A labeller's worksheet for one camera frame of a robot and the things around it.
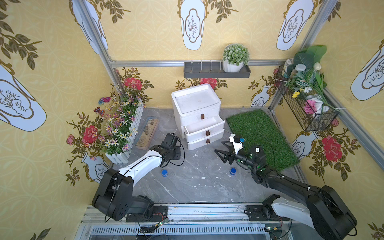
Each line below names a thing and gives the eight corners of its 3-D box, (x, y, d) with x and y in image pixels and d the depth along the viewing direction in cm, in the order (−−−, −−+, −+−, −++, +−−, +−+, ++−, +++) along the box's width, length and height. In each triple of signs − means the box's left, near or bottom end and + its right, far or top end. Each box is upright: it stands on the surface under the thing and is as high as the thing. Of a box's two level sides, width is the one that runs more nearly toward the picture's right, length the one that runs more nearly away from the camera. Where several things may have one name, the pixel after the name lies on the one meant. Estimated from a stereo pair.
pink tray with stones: (134, 148, 99) (133, 146, 97) (148, 118, 116) (148, 116, 114) (147, 150, 98) (146, 148, 96) (160, 119, 115) (159, 117, 113)
